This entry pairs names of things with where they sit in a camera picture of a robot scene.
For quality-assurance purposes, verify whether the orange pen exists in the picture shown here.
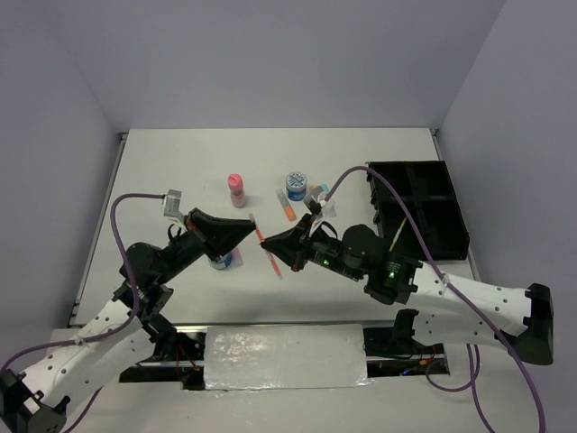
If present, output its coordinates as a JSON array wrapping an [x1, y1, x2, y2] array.
[[249, 213, 283, 280]]

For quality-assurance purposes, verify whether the yellow highlighter pen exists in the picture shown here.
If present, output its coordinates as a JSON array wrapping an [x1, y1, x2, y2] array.
[[389, 216, 408, 252]]

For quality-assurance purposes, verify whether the black four-compartment organizer tray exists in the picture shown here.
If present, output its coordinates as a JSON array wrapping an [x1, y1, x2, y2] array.
[[366, 161, 470, 262]]

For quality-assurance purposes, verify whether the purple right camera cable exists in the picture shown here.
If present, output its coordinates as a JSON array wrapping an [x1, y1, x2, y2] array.
[[324, 166, 546, 433]]

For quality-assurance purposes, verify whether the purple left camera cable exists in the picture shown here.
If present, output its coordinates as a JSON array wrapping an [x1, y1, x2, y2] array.
[[0, 193, 166, 433]]

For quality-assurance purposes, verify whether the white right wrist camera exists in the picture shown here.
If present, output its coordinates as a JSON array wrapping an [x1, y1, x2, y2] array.
[[304, 188, 336, 235]]

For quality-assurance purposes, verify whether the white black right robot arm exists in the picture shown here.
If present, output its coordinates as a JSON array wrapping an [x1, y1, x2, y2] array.
[[261, 215, 554, 365]]

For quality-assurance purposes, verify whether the purple camera cable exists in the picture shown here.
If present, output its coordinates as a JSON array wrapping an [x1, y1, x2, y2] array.
[[0, 193, 166, 433], [324, 166, 546, 433]]

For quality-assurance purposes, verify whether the blue paint jar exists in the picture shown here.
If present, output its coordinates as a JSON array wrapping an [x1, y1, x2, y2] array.
[[208, 253, 233, 271], [285, 171, 307, 201]]

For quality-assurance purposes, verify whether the purple highlighter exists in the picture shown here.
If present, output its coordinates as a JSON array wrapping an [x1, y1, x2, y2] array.
[[231, 247, 243, 267]]

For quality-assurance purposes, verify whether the blue paint jar far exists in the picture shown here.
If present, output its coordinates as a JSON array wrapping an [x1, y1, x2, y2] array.
[[285, 171, 307, 201]]

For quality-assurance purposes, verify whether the blue paint jar near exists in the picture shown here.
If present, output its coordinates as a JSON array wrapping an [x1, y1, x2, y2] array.
[[208, 253, 233, 271]]

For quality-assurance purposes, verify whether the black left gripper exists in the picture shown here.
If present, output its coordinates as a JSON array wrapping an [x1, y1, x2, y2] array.
[[158, 208, 257, 283]]

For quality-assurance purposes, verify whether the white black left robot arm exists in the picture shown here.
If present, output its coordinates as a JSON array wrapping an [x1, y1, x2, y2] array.
[[1, 208, 256, 432]]

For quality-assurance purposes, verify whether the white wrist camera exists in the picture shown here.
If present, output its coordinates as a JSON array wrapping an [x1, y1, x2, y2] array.
[[304, 188, 336, 235], [163, 189, 184, 224]]

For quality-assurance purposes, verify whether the orange-capped clear highlighter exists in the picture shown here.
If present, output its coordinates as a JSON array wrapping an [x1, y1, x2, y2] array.
[[276, 189, 297, 222]]

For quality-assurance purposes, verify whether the silver tape-covered panel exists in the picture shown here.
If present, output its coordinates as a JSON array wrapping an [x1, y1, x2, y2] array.
[[204, 324, 371, 391]]

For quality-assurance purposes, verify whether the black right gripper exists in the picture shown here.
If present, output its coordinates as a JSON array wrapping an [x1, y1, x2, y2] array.
[[261, 211, 363, 280]]

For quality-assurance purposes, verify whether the pink-capped marker tube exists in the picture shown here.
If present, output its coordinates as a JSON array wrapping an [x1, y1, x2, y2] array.
[[227, 173, 247, 207]]

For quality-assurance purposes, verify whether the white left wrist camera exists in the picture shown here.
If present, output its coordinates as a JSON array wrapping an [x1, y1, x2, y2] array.
[[163, 189, 184, 224]]

